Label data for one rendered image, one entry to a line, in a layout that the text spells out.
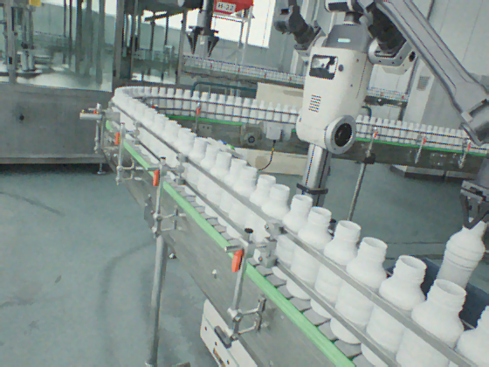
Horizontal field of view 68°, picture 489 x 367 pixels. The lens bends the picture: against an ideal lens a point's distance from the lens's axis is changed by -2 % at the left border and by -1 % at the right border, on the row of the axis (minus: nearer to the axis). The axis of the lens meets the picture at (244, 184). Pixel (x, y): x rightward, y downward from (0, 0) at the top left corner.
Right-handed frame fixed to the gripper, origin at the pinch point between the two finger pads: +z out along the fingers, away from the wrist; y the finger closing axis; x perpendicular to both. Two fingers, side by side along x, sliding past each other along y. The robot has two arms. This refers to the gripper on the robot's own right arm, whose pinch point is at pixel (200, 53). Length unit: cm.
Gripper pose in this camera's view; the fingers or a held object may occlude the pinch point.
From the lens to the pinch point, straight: 145.5
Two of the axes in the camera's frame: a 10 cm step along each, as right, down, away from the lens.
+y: -8.4, 0.3, -5.4
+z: -1.6, 9.4, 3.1
